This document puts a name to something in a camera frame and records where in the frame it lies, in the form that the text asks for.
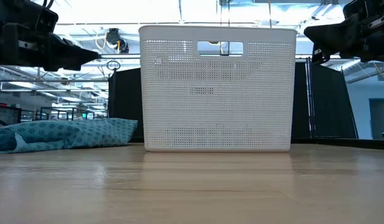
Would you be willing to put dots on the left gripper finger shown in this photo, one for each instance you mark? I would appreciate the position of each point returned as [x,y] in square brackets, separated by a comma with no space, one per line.
[70,57]

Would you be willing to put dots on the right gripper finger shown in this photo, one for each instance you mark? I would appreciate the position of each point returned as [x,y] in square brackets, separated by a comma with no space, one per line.
[319,57]
[335,37]

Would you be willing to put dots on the white perforated plastic basket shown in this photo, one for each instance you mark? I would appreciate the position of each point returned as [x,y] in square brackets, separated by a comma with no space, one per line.
[216,102]

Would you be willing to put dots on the black mesh guard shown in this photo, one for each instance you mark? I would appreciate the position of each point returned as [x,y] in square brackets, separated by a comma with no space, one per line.
[5,116]

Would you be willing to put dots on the teal patterned cloth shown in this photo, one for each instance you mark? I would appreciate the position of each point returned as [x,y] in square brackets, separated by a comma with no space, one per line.
[70,133]

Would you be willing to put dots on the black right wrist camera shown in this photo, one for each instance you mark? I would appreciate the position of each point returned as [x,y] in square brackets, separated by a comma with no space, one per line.
[356,9]

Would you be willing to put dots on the black aluminium table frame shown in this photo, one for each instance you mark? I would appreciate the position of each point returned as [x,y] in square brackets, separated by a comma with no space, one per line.
[350,143]

